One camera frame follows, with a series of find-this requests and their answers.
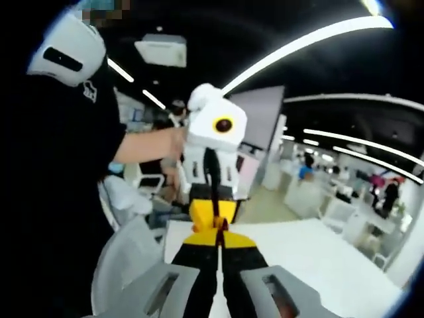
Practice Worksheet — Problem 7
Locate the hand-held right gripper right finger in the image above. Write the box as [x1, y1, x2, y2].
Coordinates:
[220, 229, 327, 318]

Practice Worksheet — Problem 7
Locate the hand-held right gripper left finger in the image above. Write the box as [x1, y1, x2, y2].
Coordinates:
[131, 231, 222, 318]

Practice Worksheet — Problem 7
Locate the person's left hand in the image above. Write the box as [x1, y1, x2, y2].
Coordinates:
[168, 127, 188, 160]

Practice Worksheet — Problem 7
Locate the pink white cabinet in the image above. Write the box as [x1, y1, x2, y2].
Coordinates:
[235, 142, 263, 201]

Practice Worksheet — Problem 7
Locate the large display screen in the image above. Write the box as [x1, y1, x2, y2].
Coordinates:
[227, 85, 286, 150]

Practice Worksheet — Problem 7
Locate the white cushioned office chair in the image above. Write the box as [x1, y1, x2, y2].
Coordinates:
[98, 158, 166, 233]

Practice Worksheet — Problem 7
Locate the ceiling air conditioner unit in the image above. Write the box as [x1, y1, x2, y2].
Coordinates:
[133, 32, 188, 69]

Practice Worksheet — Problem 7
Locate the ceiling light strip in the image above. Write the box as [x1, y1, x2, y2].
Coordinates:
[221, 15, 395, 95]

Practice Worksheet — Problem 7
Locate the white worn chest device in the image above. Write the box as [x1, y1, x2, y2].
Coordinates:
[25, 9, 107, 88]

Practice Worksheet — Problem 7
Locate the person's torso black shirt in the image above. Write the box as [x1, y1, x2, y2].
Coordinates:
[0, 62, 129, 318]

